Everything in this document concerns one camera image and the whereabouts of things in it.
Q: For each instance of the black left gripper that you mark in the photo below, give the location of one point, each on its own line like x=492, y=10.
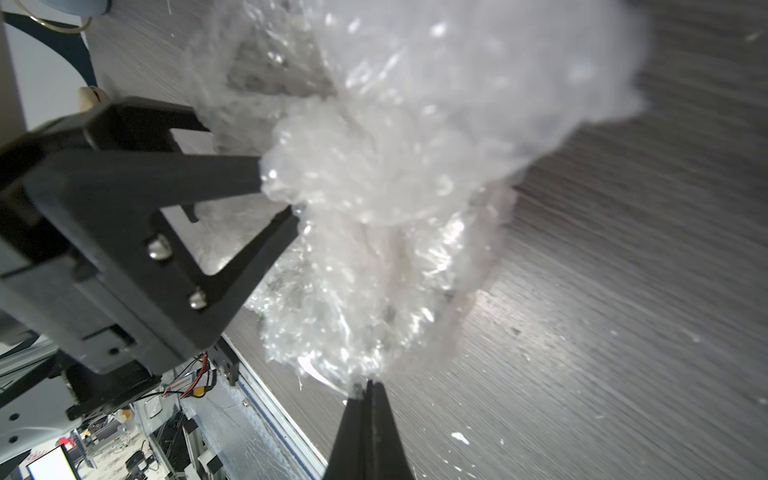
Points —
x=97, y=268

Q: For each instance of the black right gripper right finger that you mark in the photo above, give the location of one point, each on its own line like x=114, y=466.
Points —
x=386, y=458

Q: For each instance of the bubble wrap sheet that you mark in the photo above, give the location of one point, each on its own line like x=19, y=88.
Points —
x=397, y=132

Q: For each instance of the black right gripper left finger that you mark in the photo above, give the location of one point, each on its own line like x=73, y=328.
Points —
x=346, y=460

